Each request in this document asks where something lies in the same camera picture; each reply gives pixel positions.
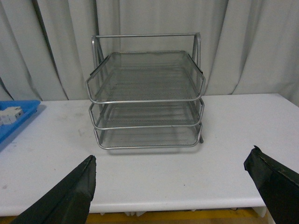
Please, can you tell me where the silver mesh three-tier rack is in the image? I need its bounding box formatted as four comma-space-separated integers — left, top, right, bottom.
85, 32, 206, 150

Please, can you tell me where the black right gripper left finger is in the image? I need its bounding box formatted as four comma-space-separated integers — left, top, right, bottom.
11, 155, 96, 224

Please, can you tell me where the blue plastic tray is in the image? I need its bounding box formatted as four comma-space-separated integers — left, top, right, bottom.
0, 100, 41, 143

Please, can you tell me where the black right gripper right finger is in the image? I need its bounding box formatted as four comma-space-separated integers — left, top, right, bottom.
243, 146, 299, 224

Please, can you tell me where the white circuit breaker block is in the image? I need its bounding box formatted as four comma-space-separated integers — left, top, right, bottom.
0, 106, 23, 125

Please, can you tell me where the white curtain backdrop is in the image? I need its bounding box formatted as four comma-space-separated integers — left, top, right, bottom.
0, 0, 299, 104

